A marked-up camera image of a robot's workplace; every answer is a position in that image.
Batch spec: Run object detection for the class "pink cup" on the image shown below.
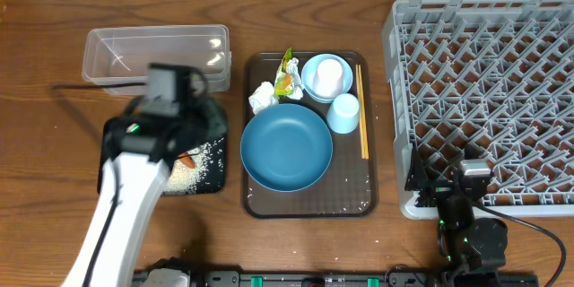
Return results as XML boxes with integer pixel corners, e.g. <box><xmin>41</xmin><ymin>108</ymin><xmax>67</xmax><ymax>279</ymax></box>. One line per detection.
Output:
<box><xmin>312</xmin><ymin>58</ymin><xmax>344</xmax><ymax>99</ymax></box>

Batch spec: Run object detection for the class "grey dishwasher rack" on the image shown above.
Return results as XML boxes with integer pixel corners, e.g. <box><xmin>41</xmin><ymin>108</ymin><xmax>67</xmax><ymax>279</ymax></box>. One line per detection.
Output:
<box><xmin>382</xmin><ymin>0</ymin><xmax>573</xmax><ymax>220</ymax></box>

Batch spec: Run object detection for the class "left wooden chopstick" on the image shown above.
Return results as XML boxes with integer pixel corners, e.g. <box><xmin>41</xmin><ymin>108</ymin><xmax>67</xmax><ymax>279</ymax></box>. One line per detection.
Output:
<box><xmin>354</xmin><ymin>64</ymin><xmax>367</xmax><ymax>161</ymax></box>

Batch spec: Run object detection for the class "light blue cup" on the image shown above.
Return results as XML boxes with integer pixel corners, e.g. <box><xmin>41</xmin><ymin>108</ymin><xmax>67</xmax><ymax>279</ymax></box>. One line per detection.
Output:
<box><xmin>326</xmin><ymin>93</ymin><xmax>360</xmax><ymax>135</ymax></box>

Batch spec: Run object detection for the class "clear plastic bin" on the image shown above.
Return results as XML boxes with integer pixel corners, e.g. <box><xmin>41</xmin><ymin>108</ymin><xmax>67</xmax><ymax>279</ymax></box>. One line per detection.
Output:
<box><xmin>83</xmin><ymin>24</ymin><xmax>231</xmax><ymax>92</ymax></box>

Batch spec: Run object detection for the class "large blue plate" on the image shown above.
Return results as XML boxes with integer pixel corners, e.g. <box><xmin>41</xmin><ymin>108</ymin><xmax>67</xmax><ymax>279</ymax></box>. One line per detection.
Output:
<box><xmin>240</xmin><ymin>103</ymin><xmax>334</xmax><ymax>192</ymax></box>

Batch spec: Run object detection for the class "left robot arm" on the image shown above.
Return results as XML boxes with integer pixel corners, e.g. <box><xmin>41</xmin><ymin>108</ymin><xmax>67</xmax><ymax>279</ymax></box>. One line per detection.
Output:
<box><xmin>64</xmin><ymin>63</ymin><xmax>229</xmax><ymax>286</ymax></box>

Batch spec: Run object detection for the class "brown serving tray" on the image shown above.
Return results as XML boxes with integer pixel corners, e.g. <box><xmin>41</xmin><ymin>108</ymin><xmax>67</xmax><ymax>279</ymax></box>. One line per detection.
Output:
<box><xmin>241</xmin><ymin>50</ymin><xmax>378</xmax><ymax>219</ymax></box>

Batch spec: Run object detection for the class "white rice pile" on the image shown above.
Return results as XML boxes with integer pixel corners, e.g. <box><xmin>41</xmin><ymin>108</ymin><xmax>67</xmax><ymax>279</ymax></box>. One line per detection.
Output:
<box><xmin>163</xmin><ymin>137</ymin><xmax>227</xmax><ymax>196</ymax></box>

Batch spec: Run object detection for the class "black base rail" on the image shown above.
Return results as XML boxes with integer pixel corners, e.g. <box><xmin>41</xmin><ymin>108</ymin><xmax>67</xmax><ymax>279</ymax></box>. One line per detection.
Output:
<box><xmin>131</xmin><ymin>268</ymin><xmax>539</xmax><ymax>287</ymax></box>

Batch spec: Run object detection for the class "crumpled white tissue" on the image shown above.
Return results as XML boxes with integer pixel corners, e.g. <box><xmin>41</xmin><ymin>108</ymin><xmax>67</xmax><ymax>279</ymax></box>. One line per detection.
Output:
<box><xmin>248</xmin><ymin>82</ymin><xmax>279</xmax><ymax>115</ymax></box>

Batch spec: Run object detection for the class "small light blue bowl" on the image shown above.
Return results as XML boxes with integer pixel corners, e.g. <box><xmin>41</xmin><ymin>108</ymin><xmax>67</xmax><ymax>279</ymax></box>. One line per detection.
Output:
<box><xmin>301</xmin><ymin>54</ymin><xmax>353</xmax><ymax>103</ymax></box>

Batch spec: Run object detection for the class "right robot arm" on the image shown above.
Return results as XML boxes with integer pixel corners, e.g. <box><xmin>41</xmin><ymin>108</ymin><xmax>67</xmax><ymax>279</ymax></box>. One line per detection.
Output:
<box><xmin>404</xmin><ymin>148</ymin><xmax>508</xmax><ymax>286</ymax></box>

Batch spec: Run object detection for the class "black shallow tray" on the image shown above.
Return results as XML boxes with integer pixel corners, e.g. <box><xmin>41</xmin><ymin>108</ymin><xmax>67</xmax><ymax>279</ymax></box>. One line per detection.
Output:
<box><xmin>100</xmin><ymin>113</ymin><xmax>227</xmax><ymax>201</ymax></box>

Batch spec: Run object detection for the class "orange carrot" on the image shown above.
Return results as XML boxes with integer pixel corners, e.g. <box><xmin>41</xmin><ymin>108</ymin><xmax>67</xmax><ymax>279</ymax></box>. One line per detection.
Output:
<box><xmin>178</xmin><ymin>152</ymin><xmax>196</xmax><ymax>169</ymax></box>

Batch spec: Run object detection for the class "green yellow snack wrapper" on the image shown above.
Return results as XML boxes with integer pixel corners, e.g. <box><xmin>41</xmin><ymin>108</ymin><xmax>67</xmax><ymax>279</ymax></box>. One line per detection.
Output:
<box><xmin>274</xmin><ymin>48</ymin><xmax>293</xmax><ymax>96</ymax></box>

